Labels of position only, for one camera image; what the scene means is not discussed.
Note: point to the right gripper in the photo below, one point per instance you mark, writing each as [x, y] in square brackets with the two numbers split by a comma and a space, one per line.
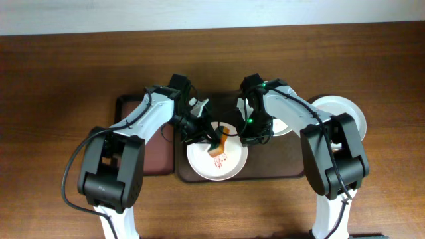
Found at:
[250, 139]

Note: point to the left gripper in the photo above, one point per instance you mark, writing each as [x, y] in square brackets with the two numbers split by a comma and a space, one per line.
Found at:
[201, 135]

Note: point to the green and orange sponge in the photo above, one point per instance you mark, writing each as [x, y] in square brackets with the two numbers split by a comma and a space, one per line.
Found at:
[218, 148]

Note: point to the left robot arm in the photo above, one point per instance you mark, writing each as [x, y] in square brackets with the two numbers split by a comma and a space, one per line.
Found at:
[112, 170]

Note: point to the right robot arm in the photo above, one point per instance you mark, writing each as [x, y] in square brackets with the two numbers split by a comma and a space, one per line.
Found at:
[334, 158]

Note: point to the large brown serving tray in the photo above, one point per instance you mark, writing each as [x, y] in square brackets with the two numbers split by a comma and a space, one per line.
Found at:
[280, 158]

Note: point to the black tray with red water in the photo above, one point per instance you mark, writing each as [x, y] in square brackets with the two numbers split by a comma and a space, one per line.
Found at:
[158, 158]

